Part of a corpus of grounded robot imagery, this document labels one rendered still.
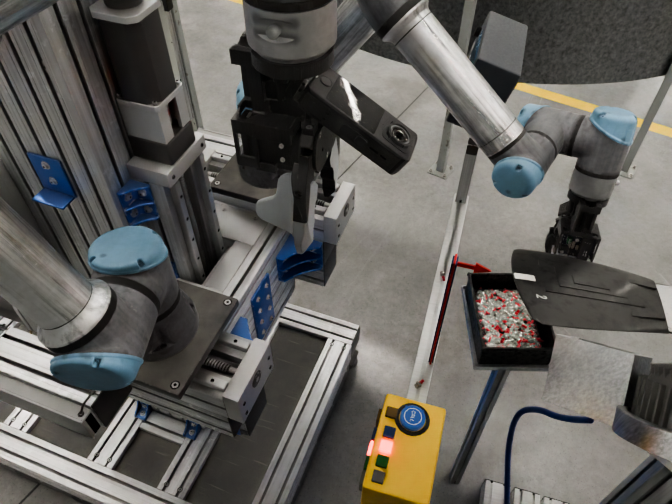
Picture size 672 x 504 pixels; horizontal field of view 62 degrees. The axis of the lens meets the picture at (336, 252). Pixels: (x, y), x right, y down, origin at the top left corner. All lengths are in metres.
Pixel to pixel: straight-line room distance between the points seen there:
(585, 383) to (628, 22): 1.92
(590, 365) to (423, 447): 0.37
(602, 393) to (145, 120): 0.93
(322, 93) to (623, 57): 2.43
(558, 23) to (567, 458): 1.71
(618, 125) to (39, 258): 0.89
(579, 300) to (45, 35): 0.88
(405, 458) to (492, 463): 1.23
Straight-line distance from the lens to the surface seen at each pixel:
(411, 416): 0.93
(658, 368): 1.04
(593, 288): 0.97
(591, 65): 2.81
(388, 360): 2.24
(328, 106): 0.50
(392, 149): 0.51
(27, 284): 0.79
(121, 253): 0.92
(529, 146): 0.98
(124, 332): 0.85
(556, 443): 2.22
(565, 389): 1.15
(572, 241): 1.14
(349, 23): 1.17
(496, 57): 1.43
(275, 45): 0.46
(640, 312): 0.97
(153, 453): 1.92
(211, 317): 1.09
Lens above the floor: 1.91
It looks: 48 degrees down
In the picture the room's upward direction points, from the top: straight up
